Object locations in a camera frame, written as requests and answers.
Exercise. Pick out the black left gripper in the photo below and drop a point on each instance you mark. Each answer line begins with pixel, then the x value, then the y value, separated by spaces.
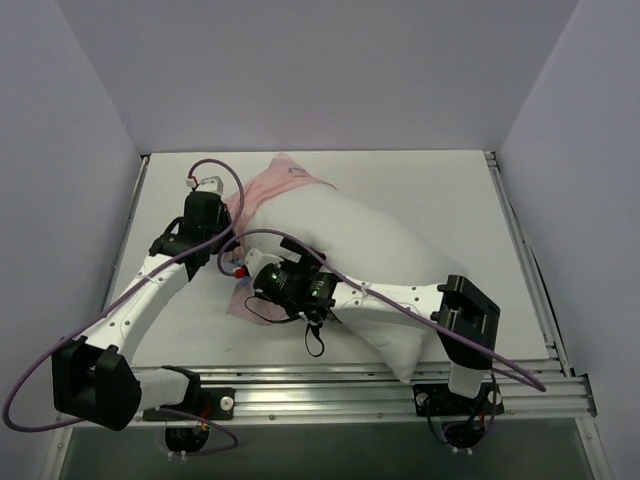
pixel 204 201

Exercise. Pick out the aluminium front rail frame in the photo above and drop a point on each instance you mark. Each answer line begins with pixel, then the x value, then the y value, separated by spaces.
pixel 368 393

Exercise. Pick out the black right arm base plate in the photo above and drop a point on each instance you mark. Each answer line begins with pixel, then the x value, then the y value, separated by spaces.
pixel 436 400

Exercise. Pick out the white pillow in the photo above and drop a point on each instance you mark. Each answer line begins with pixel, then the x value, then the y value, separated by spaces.
pixel 359 241

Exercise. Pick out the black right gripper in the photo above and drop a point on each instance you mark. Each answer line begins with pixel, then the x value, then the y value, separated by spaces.
pixel 291 250

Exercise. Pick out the aluminium table edge rail right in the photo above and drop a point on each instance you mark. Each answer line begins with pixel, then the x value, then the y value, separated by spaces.
pixel 532 276

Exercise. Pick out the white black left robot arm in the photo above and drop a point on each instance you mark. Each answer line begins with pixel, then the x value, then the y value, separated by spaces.
pixel 91 373

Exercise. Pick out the blue printed pillowcase pink inside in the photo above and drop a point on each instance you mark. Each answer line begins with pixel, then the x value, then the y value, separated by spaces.
pixel 283 175

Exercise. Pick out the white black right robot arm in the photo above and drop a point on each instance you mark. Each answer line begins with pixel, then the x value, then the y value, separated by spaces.
pixel 464 317

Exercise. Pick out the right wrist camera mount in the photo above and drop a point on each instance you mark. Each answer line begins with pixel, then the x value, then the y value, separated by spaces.
pixel 254 261

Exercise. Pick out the aluminium table edge rail left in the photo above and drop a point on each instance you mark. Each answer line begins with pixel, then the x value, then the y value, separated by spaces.
pixel 132 206

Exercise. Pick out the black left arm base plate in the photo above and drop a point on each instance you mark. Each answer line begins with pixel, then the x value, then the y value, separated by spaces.
pixel 216 403

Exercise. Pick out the aluminium table edge rail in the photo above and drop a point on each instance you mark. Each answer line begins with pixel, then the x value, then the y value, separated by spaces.
pixel 132 206
pixel 532 276

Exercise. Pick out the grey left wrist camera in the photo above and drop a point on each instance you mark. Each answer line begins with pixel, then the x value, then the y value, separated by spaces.
pixel 212 184

